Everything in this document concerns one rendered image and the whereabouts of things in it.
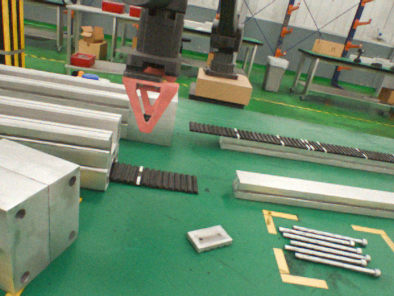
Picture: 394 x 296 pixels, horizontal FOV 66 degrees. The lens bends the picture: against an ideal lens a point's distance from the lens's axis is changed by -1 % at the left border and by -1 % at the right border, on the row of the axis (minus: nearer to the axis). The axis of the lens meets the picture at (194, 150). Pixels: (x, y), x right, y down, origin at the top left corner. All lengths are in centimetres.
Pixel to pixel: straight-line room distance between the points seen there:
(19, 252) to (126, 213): 16
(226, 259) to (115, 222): 14
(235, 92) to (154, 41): 68
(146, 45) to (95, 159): 17
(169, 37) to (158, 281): 28
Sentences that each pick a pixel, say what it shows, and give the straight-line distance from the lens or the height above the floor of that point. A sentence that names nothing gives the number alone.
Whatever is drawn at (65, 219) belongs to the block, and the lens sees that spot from 34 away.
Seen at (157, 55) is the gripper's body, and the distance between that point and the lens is 40.
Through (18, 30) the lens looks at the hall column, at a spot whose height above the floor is 52.
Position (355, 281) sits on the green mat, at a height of 78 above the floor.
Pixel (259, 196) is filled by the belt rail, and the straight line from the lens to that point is 50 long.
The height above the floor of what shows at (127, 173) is 79.
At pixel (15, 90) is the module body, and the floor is 84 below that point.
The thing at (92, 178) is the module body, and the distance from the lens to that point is 45.
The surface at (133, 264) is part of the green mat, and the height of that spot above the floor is 78.
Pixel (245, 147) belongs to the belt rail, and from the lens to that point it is 67.
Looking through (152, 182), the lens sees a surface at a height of 79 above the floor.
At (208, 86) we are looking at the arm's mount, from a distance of 104.
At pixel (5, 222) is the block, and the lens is 28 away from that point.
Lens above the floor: 104
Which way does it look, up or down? 24 degrees down
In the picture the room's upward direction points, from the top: 12 degrees clockwise
